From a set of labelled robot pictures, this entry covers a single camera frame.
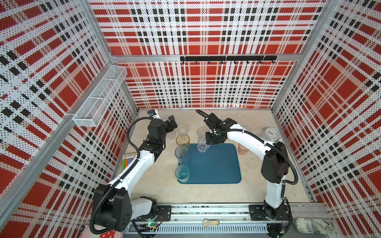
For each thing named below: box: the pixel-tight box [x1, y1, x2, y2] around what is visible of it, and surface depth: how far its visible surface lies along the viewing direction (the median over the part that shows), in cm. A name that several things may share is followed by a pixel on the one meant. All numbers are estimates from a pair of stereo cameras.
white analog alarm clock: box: [261, 127, 281, 144], surface depth 103 cm
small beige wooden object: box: [202, 218, 220, 228], surface depth 72 cm
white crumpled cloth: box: [294, 217, 333, 235], surface depth 69 cm
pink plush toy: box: [80, 224, 125, 238], surface depth 65 cm
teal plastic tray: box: [177, 143, 242, 184], surface depth 92 cm
